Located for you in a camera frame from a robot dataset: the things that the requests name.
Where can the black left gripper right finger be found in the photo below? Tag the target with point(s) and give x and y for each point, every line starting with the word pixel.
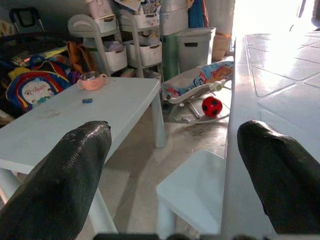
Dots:
pixel 282 180

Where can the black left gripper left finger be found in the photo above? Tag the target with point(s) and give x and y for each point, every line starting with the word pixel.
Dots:
pixel 57 185

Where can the white low plastic table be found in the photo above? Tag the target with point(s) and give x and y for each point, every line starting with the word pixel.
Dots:
pixel 82 117

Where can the white small plastic stool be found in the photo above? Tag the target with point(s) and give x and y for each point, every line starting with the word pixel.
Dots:
pixel 195 190

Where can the small blue toy piece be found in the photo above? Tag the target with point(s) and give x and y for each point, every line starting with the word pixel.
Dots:
pixel 87 100

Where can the colourful child backpack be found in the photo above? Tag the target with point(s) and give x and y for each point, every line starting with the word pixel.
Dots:
pixel 37 87

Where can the red ball with black spots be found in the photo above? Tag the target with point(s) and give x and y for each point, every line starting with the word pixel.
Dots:
pixel 212 106

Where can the colourful baby bouncer seat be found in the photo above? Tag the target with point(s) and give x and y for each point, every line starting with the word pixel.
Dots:
pixel 197 85

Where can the orange bag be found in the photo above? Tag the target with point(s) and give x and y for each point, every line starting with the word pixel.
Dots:
pixel 80 58

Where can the beige paper bag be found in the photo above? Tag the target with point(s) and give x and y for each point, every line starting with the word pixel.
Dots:
pixel 221 46

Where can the grey rolling storage cart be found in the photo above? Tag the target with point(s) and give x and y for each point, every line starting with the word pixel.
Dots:
pixel 100 42

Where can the green tall cylinder container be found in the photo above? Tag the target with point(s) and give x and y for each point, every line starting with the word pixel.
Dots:
pixel 170 57

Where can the white shelf with drawer bins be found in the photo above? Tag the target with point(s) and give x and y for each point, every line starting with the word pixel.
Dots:
pixel 145 42

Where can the blue hanging cloth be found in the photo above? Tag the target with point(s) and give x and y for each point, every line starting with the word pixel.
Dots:
pixel 197 13

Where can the grey stacked storage box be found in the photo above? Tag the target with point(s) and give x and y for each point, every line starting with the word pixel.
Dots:
pixel 173 17

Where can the black folded stroller frame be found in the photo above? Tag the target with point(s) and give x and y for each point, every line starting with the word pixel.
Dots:
pixel 25 20

